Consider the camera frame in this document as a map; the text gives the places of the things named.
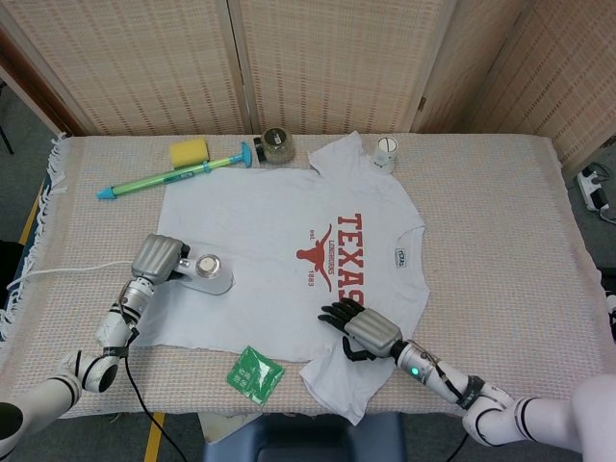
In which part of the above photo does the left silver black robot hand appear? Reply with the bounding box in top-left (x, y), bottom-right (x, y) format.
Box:
top-left (129, 233), bottom-right (192, 286)

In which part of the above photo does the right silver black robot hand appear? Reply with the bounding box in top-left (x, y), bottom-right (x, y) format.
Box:
top-left (317, 297), bottom-right (403, 364)

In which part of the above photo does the white handheld steam iron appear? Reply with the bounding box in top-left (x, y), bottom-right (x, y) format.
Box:
top-left (170, 253), bottom-right (236, 296)

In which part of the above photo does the white Texas Longhorns t-shirt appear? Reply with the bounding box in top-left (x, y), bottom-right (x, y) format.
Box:
top-left (132, 130), bottom-right (431, 427)

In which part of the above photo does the green blue water pump toy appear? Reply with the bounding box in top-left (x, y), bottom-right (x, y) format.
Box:
top-left (95, 142), bottom-right (254, 202)

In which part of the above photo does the yellow sponge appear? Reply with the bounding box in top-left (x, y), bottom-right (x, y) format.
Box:
top-left (168, 139), bottom-right (212, 170)

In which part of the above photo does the green tea packet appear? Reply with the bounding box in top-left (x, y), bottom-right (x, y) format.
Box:
top-left (224, 344), bottom-right (286, 408)

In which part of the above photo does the blue padded seat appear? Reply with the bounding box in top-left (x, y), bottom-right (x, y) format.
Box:
top-left (201, 412), bottom-right (406, 462)

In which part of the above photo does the beige woven fringed tablecloth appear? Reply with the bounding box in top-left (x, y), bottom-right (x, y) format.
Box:
top-left (0, 132), bottom-right (603, 421)

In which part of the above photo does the glass jar with black lid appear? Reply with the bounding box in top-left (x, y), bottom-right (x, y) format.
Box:
top-left (253, 127), bottom-right (296, 167)

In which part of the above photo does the white paper cup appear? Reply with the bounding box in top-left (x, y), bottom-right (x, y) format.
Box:
top-left (370, 136), bottom-right (400, 175)

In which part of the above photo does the woven folding screen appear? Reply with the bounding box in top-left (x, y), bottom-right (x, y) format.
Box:
top-left (0, 0), bottom-right (616, 163)

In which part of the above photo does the white power strip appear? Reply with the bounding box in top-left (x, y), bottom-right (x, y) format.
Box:
top-left (576, 165), bottom-right (613, 212)

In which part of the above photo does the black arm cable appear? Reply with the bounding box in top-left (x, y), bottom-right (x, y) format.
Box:
top-left (445, 430), bottom-right (472, 462)
top-left (115, 317), bottom-right (206, 462)

